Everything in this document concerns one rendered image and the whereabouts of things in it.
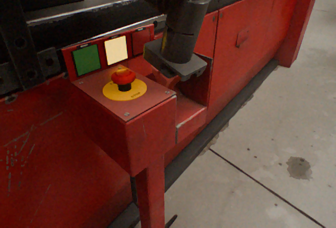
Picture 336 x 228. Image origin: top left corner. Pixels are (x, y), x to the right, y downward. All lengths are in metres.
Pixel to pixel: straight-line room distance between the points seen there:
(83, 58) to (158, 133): 0.18
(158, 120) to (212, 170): 0.94
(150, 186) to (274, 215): 0.75
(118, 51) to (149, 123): 0.17
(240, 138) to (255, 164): 0.20
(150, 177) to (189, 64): 0.28
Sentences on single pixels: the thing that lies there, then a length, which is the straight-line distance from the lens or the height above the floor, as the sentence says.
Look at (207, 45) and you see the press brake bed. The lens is 0.96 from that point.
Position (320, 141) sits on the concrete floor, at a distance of 1.69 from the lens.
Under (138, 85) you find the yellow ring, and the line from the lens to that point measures 0.40.
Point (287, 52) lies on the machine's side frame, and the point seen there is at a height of 0.14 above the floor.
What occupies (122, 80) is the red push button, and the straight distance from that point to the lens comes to 0.37.
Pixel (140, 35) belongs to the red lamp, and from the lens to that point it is 0.50.
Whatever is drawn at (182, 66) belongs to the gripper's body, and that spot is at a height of 0.81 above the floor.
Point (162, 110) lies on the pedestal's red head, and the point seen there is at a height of 0.76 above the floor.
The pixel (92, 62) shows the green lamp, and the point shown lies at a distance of 0.45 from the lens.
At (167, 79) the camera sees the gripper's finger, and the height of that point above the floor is 0.79.
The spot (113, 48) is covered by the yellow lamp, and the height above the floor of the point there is 0.82.
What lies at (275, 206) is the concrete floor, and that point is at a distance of 1.26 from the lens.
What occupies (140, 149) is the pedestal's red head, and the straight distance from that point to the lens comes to 0.38.
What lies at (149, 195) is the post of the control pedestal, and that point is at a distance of 0.61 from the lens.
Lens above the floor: 0.98
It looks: 35 degrees down
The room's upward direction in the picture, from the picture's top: straight up
